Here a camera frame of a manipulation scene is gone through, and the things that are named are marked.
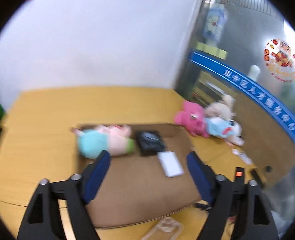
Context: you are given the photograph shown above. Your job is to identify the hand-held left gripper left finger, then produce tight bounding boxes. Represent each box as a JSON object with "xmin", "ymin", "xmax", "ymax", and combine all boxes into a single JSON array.
[{"xmin": 17, "ymin": 150, "xmax": 111, "ymax": 240}]

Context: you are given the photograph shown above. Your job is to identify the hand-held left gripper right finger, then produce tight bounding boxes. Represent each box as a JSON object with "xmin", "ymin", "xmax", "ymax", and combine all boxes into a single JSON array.
[{"xmin": 186, "ymin": 151, "xmax": 279, "ymax": 240}]

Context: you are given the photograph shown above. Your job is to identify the white box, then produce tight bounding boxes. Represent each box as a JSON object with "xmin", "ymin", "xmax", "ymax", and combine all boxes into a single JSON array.
[{"xmin": 158, "ymin": 151, "xmax": 185, "ymax": 178}]

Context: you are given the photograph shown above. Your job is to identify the brown cardboard box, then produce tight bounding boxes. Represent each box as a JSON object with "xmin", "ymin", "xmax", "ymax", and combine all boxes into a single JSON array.
[{"xmin": 76, "ymin": 122, "xmax": 208, "ymax": 229}]

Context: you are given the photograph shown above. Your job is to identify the teal and pink plush toy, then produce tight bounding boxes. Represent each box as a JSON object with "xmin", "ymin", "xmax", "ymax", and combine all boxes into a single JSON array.
[{"xmin": 71, "ymin": 124, "xmax": 136, "ymax": 160}]

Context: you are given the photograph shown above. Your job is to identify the black device with orange label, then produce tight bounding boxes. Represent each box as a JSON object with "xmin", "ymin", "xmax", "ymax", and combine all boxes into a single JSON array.
[{"xmin": 234, "ymin": 167, "xmax": 245, "ymax": 183}]

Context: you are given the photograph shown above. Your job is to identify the white paper tags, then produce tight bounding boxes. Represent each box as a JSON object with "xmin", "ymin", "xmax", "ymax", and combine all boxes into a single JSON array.
[{"xmin": 231, "ymin": 148, "xmax": 253, "ymax": 165}]

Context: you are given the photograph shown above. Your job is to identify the white dog plush toy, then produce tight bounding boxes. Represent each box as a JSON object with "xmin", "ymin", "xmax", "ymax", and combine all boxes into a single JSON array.
[{"xmin": 205, "ymin": 116, "xmax": 245, "ymax": 146}]

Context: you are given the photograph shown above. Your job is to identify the black pouch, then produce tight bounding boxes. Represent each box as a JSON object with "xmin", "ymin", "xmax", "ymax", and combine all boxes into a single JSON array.
[{"xmin": 137, "ymin": 130, "xmax": 167, "ymax": 157}]

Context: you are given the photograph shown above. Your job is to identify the bright pink plush toy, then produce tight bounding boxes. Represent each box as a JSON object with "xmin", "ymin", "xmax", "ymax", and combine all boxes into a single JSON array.
[{"xmin": 174, "ymin": 101, "xmax": 210, "ymax": 138}]

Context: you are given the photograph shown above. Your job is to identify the beige plush toy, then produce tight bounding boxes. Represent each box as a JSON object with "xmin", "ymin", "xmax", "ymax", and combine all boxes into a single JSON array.
[{"xmin": 205, "ymin": 94, "xmax": 235, "ymax": 120}]

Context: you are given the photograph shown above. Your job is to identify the wooden desk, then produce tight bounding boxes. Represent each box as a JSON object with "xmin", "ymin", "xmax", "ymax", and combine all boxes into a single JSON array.
[{"xmin": 0, "ymin": 86, "xmax": 268, "ymax": 240}]

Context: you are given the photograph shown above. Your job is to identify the blue banner strip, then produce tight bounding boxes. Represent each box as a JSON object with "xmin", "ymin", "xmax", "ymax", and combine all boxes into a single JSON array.
[{"xmin": 189, "ymin": 51, "xmax": 295, "ymax": 157}]

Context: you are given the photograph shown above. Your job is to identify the round red and yellow sticker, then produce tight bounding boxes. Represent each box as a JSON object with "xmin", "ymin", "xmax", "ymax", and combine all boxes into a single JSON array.
[{"xmin": 263, "ymin": 38, "xmax": 295, "ymax": 83}]

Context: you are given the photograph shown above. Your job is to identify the blue cartoon poster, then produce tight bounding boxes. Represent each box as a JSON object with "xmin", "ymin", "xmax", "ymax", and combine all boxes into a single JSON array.
[{"xmin": 203, "ymin": 6, "xmax": 227, "ymax": 39}]

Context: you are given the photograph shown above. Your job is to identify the glass partition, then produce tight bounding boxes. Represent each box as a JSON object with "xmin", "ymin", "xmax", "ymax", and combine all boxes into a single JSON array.
[{"xmin": 174, "ymin": 0, "xmax": 295, "ymax": 233}]

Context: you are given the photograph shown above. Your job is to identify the thin black cable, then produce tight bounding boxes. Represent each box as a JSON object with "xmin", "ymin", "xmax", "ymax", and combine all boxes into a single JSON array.
[{"xmin": 0, "ymin": 198, "xmax": 70, "ymax": 210}]

